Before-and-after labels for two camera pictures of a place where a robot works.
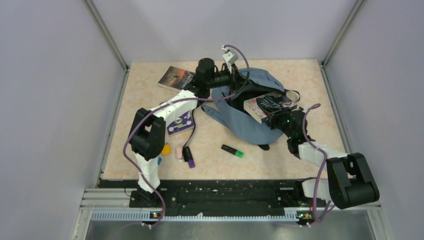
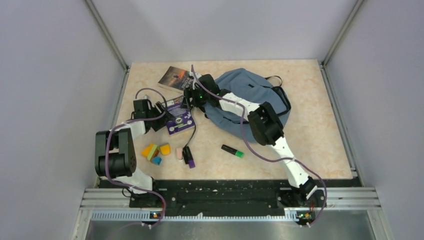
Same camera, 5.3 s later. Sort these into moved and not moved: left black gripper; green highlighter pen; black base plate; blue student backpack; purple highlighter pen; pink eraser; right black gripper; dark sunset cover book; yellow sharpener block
Moved: left black gripper; blue student backpack; right black gripper
Not moved: yellow sharpener block; black base plate; dark sunset cover book; green highlighter pen; pink eraser; purple highlighter pen
